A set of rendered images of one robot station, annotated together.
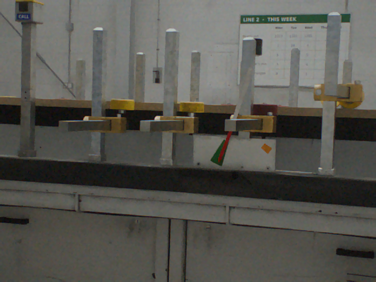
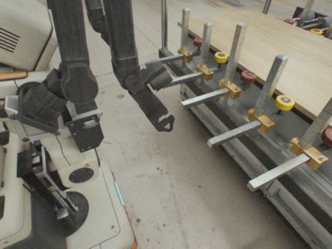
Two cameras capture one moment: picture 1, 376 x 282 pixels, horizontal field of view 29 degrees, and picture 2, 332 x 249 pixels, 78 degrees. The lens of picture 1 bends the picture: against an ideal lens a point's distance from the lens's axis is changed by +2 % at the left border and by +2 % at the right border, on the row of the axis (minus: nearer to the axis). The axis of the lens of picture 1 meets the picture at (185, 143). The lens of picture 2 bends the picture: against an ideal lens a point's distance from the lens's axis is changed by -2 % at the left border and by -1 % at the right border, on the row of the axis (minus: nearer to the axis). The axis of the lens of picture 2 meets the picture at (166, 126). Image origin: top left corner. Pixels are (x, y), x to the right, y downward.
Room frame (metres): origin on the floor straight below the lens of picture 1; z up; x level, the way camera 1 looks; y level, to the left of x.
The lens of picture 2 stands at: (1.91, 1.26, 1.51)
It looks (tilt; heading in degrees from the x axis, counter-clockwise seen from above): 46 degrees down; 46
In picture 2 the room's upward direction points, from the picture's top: straight up
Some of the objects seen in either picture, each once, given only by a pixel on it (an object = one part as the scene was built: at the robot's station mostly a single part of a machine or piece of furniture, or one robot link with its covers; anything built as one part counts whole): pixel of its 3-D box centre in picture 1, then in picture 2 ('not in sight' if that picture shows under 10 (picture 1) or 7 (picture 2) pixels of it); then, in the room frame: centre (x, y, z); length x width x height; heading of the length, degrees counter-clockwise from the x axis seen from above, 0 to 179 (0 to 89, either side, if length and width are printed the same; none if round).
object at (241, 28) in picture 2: not in sight; (230, 69); (2.84, 1.71, 0.94); 0.04 x 0.04 x 0.48; 72
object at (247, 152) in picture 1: (232, 153); not in sight; (2.20, -0.15, 0.75); 0.26 x 0.01 x 0.10; 72
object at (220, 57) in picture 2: not in sight; (219, 62); (3.00, 1.88, 0.85); 0.08 x 0.08 x 0.11
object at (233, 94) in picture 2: not in sight; (229, 88); (2.83, 1.69, 0.83); 0.14 x 0.06 x 0.05; 72
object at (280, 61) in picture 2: not in sight; (262, 103); (2.76, 1.48, 0.90); 0.04 x 0.04 x 0.48; 72
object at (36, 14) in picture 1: (29, 13); not in sight; (2.45, 0.54, 1.18); 0.07 x 0.07 x 0.08; 72
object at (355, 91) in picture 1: (338, 92); not in sight; (2.12, -0.44, 0.95); 0.14 x 0.06 x 0.05; 72
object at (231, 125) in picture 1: (249, 124); not in sight; (2.09, -0.18, 0.84); 0.43 x 0.03 x 0.04; 162
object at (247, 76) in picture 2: not in sight; (246, 82); (2.92, 1.64, 0.85); 0.08 x 0.08 x 0.11
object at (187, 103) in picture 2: not in sight; (217, 95); (2.74, 1.71, 0.83); 0.43 x 0.03 x 0.04; 162
